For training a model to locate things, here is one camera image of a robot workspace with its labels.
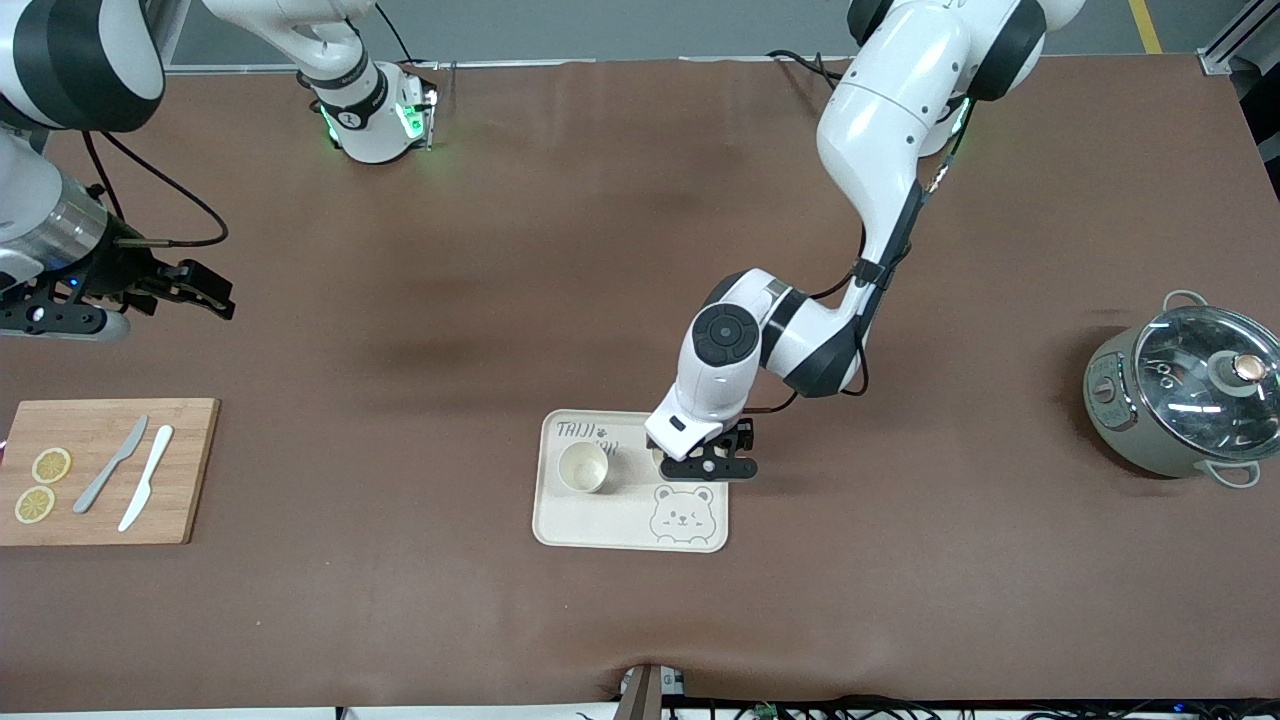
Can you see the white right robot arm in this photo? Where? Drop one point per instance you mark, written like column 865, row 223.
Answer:
column 100, row 60

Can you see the grey plastic knife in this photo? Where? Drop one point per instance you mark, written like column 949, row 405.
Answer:
column 110, row 468

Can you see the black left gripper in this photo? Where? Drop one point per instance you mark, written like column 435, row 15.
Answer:
column 743, row 433

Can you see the brown table cover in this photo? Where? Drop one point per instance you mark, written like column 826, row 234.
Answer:
column 500, row 250

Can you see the white plastic knife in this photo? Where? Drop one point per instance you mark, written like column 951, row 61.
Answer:
column 148, row 478

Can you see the aluminium frame profile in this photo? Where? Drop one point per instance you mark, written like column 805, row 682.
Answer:
column 1235, row 40

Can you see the cream bear print tray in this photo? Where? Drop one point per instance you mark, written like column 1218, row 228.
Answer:
column 620, row 525

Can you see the lemon slice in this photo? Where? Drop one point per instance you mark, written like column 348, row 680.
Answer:
column 35, row 505
column 51, row 465

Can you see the bamboo cutting board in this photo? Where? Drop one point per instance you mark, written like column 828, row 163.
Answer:
column 185, row 480

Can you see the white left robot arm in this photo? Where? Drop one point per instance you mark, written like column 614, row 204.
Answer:
column 890, row 120

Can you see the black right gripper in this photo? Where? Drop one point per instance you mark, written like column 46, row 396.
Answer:
column 122, row 270

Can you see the green cooking pot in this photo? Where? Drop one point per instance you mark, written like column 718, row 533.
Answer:
column 1120, row 435

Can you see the glass pot lid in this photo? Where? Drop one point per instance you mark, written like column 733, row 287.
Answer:
column 1190, row 390

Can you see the metal table clamp bracket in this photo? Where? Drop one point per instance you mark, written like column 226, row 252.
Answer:
column 648, row 692

